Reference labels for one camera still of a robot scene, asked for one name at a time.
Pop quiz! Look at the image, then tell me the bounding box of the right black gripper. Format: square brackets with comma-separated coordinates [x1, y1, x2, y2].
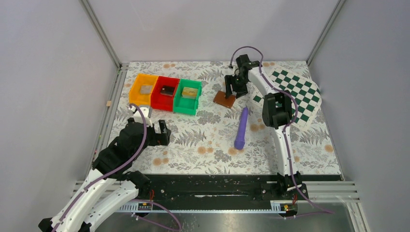
[224, 74, 249, 99]

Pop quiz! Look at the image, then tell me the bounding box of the brown leather card holder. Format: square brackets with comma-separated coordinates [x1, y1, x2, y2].
[213, 90, 236, 109]

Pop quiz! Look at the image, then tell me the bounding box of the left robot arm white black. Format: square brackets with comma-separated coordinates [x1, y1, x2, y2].
[38, 106, 171, 232]

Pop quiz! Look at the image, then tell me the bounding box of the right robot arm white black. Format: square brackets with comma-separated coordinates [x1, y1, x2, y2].
[223, 55, 308, 200]

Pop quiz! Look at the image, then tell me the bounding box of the black card in red bin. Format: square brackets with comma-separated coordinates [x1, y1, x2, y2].
[160, 86, 175, 96]

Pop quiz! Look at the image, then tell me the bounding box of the gold card in green bin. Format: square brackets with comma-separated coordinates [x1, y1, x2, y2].
[181, 87, 198, 99]

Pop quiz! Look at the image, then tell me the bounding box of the grey card in yellow bin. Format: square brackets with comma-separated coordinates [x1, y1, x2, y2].
[139, 85, 153, 95]

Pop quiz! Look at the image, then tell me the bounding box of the red plastic bin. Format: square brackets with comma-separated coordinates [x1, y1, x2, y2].
[150, 76, 180, 112]

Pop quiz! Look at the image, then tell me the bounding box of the green plastic bin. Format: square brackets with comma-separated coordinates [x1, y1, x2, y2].
[173, 79, 202, 116]

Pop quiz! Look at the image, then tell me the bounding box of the yellow plastic bin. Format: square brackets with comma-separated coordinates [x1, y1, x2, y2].
[129, 73, 159, 106]

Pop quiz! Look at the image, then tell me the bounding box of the floral table mat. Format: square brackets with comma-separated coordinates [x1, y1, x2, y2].
[108, 60, 343, 175]

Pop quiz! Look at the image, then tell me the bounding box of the green white checkered board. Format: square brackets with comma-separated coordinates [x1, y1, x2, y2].
[247, 66, 322, 131]

